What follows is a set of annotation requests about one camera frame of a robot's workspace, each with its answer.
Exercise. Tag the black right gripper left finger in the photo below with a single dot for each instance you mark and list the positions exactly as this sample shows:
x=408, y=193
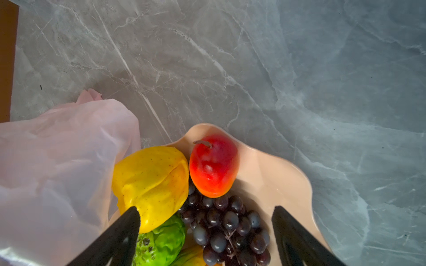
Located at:
x=116, y=246

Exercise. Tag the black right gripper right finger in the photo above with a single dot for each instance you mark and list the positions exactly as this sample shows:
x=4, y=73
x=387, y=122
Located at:
x=295, y=244

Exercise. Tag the green apple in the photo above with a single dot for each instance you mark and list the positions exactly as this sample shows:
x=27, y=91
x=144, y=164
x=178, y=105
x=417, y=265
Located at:
x=162, y=245

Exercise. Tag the pink printed plastic bag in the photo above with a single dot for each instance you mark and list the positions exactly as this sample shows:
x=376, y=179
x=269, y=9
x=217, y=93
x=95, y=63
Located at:
x=56, y=178

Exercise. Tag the red yellow apple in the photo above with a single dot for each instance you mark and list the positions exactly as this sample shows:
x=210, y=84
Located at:
x=214, y=164

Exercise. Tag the pink fruit plate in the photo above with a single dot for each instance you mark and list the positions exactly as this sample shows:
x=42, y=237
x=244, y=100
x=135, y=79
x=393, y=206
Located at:
x=262, y=182

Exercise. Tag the yellow orange fruit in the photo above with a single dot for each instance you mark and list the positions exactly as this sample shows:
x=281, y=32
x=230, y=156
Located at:
x=155, y=181

